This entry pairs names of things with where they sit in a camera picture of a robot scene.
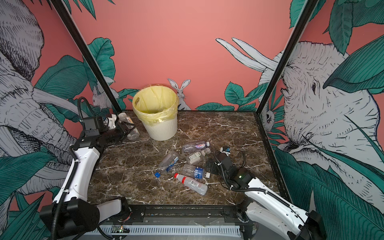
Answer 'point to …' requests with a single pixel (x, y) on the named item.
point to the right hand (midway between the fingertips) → (210, 162)
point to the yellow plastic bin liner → (155, 104)
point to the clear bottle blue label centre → (196, 172)
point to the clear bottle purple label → (188, 147)
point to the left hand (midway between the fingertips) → (133, 125)
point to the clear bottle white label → (195, 157)
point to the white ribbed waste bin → (163, 132)
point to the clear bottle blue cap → (171, 159)
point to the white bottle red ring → (192, 185)
